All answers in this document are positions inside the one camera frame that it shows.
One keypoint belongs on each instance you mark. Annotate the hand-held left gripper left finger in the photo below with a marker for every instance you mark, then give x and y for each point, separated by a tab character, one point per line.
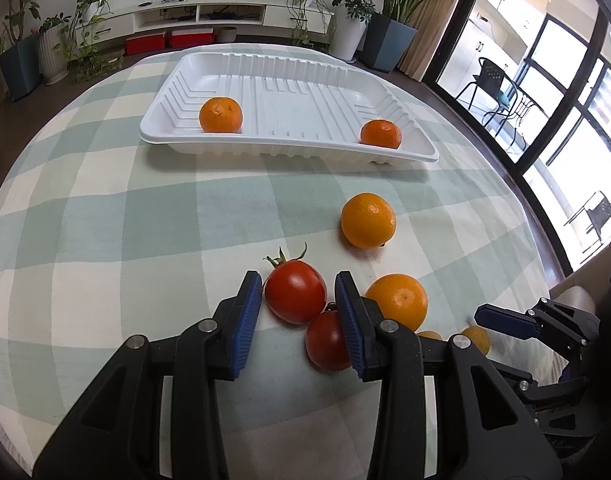
245	327

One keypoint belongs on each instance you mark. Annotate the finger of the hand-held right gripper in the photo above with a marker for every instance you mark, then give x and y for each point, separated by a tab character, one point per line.
560	400
500	321

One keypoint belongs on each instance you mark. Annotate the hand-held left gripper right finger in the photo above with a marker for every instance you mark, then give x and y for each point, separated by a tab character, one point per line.
350	332

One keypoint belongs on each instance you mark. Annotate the red tomato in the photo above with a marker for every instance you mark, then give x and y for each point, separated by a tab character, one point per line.
295	287
325	342

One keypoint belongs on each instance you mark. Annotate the small brownish round fruit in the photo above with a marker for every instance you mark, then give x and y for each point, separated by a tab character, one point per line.
478	339
430	334

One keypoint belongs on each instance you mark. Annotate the large orange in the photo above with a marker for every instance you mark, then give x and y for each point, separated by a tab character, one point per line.
368	220
398	302

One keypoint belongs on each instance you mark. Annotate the white plastic tray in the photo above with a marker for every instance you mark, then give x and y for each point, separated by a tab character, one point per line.
295	105

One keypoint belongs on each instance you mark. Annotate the beige chair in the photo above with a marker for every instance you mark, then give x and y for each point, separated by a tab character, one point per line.
580	295

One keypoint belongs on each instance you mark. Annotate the black metal balcony chair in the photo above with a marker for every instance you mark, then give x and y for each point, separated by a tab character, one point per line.
598	215
490	85

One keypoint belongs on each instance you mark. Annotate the green white checked tablecloth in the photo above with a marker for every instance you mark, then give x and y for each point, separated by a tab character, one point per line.
135	210

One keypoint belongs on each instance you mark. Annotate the small mandarin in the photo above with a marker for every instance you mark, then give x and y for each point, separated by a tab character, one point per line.
380	133
220	115

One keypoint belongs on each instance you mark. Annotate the broad leaf plant blue pot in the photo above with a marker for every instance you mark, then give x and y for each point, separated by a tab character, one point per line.
390	42

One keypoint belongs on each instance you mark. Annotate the red storage box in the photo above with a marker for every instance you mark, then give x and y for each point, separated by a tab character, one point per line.
191	38
145	44

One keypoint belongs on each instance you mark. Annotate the grey round bin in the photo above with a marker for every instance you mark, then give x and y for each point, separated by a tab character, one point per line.
227	34

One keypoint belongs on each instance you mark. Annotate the bushy plant smooth white pot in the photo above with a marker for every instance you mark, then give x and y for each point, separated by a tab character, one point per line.
348	35

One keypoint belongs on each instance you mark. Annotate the beige curtain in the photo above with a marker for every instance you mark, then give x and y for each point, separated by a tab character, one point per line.
435	20

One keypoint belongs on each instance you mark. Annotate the plant in white ribbed pot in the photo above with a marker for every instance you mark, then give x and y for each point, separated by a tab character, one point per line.
52	57

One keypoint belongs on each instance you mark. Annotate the white television cabinet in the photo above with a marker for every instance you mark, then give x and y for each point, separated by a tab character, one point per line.
120	19

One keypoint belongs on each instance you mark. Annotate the tall thin plant blue pot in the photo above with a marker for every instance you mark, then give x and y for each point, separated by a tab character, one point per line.
17	67

